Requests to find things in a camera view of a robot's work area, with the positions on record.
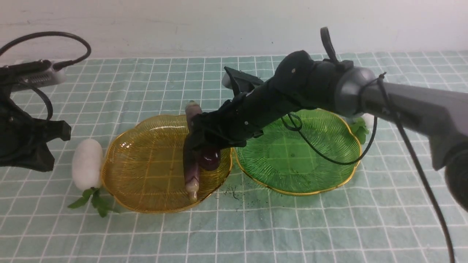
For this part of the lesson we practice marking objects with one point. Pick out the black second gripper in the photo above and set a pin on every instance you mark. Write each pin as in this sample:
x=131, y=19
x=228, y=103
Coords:
x=23, y=139

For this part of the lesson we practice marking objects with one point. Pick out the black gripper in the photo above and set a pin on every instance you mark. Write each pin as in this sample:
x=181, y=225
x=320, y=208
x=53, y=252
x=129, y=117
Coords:
x=255, y=105

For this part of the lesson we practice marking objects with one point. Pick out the white radish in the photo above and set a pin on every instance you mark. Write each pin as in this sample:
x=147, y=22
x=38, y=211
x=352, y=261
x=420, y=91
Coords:
x=362, y=127
x=86, y=175

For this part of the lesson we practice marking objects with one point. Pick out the purple eggplant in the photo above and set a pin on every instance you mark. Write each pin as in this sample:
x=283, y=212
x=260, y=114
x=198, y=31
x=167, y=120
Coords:
x=209, y=158
x=190, y=164

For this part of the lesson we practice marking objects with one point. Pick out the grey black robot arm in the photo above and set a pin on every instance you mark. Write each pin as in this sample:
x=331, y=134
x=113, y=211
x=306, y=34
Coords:
x=299, y=83

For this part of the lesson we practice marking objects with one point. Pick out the green glass plate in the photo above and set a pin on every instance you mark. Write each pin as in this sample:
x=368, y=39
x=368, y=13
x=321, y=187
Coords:
x=320, y=157

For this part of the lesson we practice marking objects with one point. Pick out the amber glass plate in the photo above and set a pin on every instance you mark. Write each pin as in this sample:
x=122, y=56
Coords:
x=143, y=167

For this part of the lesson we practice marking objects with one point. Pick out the green checked tablecloth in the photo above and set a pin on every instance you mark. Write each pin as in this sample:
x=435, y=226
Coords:
x=382, y=215

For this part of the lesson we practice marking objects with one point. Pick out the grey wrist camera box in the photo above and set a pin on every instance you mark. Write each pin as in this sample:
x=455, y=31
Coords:
x=39, y=74

